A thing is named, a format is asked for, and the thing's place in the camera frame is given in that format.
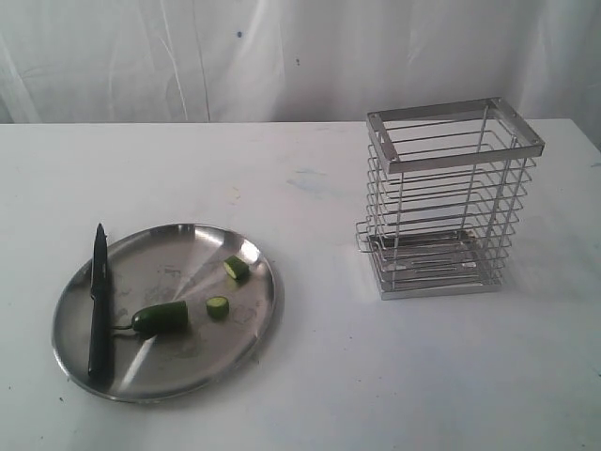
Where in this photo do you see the cut green cucumber slice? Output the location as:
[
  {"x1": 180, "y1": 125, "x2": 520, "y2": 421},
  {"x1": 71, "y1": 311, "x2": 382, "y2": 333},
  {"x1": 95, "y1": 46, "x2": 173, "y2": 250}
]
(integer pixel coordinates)
[{"x1": 206, "y1": 296, "x2": 230, "y2": 321}]

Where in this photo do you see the black handled kitchen knife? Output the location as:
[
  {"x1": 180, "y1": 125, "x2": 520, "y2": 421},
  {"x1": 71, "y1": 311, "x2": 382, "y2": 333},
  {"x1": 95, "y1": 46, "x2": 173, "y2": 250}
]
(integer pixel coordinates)
[{"x1": 88, "y1": 223, "x2": 113, "y2": 381}]

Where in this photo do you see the round stainless steel plate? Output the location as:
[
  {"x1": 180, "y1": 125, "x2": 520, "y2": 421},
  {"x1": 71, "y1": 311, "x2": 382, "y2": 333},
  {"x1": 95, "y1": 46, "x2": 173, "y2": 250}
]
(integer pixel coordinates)
[{"x1": 52, "y1": 224, "x2": 283, "y2": 403}]

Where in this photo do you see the white background curtain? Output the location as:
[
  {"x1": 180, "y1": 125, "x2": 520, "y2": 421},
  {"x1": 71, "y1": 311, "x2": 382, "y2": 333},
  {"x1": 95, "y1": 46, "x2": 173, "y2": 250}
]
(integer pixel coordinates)
[{"x1": 1, "y1": 1, "x2": 600, "y2": 130}]

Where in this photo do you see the steel wire utensil rack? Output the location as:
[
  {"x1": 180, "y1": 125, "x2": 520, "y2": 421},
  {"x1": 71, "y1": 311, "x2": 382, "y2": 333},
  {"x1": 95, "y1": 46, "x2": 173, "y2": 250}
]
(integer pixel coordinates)
[{"x1": 356, "y1": 97, "x2": 545, "y2": 300}]

